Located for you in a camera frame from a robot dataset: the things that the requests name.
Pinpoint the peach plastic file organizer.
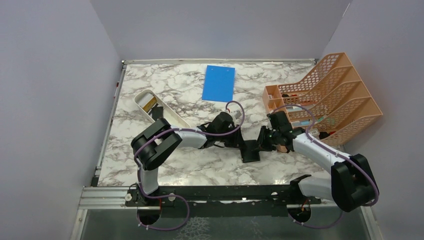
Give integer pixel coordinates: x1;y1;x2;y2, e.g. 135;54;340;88
262;52;383;146

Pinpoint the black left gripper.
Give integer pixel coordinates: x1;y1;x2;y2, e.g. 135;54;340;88
215;124;247;149

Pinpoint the blue flat board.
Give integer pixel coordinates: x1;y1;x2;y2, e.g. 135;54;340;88
201;65;236;103

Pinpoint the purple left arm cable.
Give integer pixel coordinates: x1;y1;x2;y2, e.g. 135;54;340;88
133;100;246;232

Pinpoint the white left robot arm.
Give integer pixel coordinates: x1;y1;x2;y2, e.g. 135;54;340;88
130;111;244;206

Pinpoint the white oblong plastic tray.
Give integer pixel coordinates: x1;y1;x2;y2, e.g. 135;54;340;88
133;89;191;128

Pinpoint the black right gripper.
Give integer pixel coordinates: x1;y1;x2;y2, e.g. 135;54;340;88
252;125;281;152

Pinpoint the dark card in tray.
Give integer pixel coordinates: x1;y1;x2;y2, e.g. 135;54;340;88
149;106;164;121

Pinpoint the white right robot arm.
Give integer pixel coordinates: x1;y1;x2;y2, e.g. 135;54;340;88
257;111;379;212

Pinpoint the black leather card holder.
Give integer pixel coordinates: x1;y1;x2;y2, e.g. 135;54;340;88
239;140;261;163

